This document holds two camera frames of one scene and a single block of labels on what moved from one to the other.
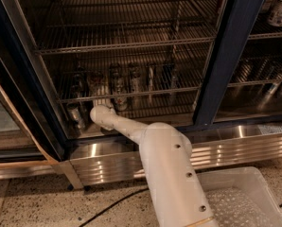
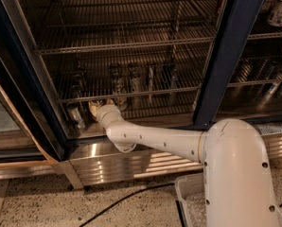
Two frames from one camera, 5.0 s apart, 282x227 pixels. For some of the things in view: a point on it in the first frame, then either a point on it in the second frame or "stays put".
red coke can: [96, 83] to [97, 102]
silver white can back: [134, 86] stays put
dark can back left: [79, 79] stays put
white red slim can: [151, 83] stays put
